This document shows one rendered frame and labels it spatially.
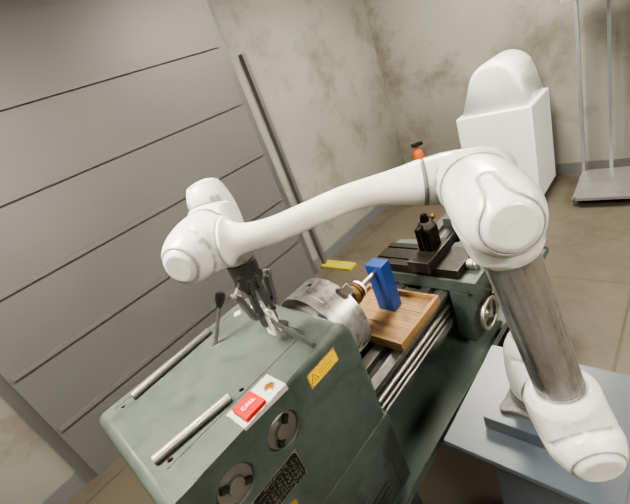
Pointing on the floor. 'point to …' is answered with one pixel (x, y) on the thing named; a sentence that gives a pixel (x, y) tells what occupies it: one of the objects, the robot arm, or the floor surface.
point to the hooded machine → (511, 114)
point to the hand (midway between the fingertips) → (271, 322)
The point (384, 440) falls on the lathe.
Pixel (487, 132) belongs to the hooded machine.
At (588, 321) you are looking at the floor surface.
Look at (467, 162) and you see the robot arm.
